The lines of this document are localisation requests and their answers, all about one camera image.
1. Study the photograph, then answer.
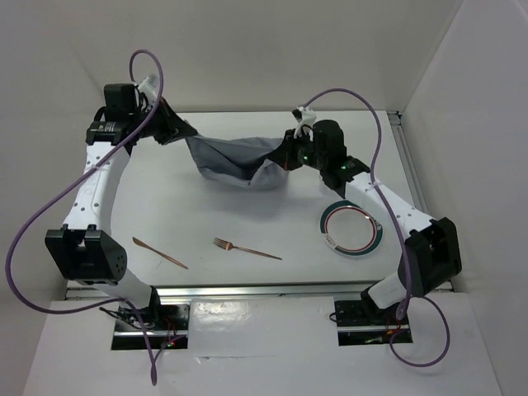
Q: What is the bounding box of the copper fork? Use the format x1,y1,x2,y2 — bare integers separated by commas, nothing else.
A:
213,238,281,260

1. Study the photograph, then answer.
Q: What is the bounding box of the grey cloth placemat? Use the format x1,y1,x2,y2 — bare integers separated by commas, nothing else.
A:
185,134,289,191

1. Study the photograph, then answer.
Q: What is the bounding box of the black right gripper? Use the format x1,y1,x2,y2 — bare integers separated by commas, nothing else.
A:
271,127,328,170

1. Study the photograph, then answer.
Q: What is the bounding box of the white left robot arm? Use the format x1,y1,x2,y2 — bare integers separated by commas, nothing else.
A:
45,74,197,329

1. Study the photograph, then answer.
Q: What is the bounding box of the aluminium right side rail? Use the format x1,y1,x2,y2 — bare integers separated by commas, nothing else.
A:
387,111,430,213

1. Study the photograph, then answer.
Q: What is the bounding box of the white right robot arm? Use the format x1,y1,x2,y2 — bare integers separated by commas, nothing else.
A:
268,120,462,323

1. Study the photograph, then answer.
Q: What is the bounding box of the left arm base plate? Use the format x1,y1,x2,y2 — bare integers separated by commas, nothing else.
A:
99,304,191,351

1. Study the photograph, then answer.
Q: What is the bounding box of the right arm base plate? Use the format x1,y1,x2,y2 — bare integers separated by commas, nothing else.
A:
328,300,413,347

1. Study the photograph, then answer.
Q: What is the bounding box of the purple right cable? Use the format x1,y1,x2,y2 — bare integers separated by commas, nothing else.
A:
291,87,450,368

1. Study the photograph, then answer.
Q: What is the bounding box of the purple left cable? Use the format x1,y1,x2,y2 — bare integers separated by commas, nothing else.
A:
4,49,166,386

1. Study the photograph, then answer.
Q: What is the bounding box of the copper knife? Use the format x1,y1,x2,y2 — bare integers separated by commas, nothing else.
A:
132,237,189,270

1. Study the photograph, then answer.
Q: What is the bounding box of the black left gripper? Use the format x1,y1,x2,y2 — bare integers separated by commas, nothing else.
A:
128,96,195,145

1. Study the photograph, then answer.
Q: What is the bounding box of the white plate green red rim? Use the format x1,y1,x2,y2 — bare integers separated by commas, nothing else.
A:
319,200,384,257

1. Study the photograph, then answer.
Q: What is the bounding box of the aluminium front rail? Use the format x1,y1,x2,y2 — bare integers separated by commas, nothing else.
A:
64,279,455,300

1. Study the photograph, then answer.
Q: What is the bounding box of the aluminium rail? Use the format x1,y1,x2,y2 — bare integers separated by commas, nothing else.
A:
64,279,455,300
387,111,430,213

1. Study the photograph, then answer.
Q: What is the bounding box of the purple cable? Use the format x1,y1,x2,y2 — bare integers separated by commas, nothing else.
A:
4,49,166,386
291,87,450,368

